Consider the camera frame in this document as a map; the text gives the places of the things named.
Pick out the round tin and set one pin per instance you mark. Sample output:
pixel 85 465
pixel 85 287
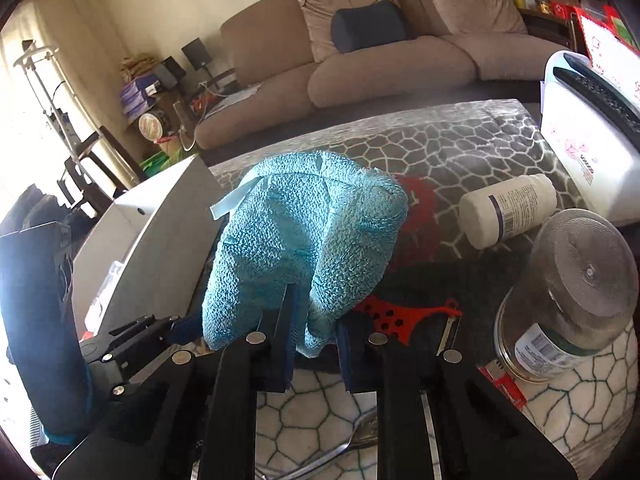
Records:
pixel 152 126

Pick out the dark blue lumbar pillow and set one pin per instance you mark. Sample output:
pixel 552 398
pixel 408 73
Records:
pixel 367 27

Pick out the white coat stand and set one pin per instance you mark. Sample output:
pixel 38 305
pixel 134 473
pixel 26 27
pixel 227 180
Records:
pixel 40 70

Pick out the red peeler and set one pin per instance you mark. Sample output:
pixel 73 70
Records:
pixel 400 317

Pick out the stack of purple boxes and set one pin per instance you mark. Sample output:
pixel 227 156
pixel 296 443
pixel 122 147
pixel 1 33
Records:
pixel 137 97

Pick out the white container box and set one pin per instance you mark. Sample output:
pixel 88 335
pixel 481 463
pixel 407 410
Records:
pixel 150 230

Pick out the blue knitted towel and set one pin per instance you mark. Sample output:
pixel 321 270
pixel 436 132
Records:
pixel 305 240

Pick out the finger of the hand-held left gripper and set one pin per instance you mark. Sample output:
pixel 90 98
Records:
pixel 145 350
pixel 132 326

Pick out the clear jar with green label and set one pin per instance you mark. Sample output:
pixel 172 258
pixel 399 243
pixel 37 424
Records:
pixel 565 300

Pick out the metal spoon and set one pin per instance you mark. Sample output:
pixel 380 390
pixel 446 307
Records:
pixel 345 442

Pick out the black speaker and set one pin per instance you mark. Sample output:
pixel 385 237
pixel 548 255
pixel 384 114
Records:
pixel 194 52
pixel 174 69

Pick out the black remote control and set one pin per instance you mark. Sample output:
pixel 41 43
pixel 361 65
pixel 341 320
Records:
pixel 600 72
pixel 600 100

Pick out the white card with red print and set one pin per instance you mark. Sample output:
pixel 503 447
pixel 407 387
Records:
pixel 605 40

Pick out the small red packet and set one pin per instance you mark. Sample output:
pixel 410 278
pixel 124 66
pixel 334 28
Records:
pixel 505 385

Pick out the brown sofa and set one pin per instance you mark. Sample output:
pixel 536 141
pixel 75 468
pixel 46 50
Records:
pixel 380 70

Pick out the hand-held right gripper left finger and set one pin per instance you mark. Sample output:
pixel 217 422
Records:
pixel 292 340

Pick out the white tissue box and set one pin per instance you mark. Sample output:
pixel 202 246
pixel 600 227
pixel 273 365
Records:
pixel 585 160

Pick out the dark wooden cabinet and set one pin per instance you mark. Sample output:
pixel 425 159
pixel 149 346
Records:
pixel 550 25

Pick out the white pill bottle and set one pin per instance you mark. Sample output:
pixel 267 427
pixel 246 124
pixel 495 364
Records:
pixel 505 210

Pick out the dark wooden chair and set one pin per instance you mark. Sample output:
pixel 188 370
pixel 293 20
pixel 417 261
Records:
pixel 95 160

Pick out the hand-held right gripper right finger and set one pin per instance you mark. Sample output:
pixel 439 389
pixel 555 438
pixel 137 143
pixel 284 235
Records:
pixel 350 357

